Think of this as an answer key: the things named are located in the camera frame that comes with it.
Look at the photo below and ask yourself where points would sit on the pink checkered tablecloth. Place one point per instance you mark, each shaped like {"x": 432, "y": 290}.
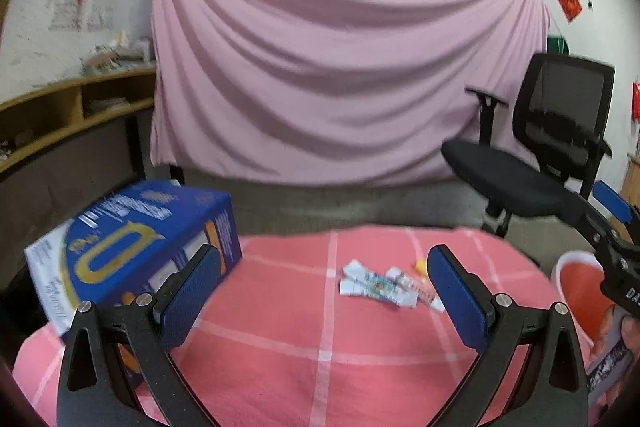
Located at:
{"x": 278, "y": 345}

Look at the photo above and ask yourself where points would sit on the blue cardboard box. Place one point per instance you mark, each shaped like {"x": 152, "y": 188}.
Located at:
{"x": 130, "y": 244}

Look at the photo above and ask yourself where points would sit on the yellow small wrapper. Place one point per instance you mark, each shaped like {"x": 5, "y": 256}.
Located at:
{"x": 421, "y": 267}

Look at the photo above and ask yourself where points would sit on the black office chair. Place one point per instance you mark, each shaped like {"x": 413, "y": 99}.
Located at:
{"x": 559, "y": 116}

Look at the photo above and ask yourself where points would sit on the wooden cabinet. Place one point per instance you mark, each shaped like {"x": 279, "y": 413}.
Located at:
{"x": 631, "y": 185}

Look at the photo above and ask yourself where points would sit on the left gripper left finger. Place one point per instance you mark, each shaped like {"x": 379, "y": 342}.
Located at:
{"x": 94, "y": 389}

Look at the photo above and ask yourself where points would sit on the white tube wrapper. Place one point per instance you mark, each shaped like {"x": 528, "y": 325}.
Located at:
{"x": 424, "y": 290}

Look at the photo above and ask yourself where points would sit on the red hanging ornament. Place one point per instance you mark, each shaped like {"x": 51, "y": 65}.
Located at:
{"x": 635, "y": 106}

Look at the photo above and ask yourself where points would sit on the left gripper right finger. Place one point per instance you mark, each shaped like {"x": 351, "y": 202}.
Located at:
{"x": 551, "y": 387}

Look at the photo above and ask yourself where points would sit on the wooden shelf desk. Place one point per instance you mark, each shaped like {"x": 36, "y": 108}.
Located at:
{"x": 66, "y": 145}

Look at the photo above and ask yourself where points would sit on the pink hanging sheet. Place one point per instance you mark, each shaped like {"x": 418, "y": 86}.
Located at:
{"x": 331, "y": 92}

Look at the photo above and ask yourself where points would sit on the red plastic trash bucket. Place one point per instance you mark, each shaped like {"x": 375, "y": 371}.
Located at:
{"x": 577, "y": 276}

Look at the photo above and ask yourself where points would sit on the stack of books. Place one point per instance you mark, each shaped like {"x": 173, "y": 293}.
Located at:
{"x": 120, "y": 53}

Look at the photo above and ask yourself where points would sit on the green sign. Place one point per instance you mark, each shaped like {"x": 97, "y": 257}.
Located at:
{"x": 557, "y": 45}

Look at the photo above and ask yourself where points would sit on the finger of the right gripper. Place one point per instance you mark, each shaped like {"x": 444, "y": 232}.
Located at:
{"x": 585, "y": 219}
{"x": 611, "y": 201}

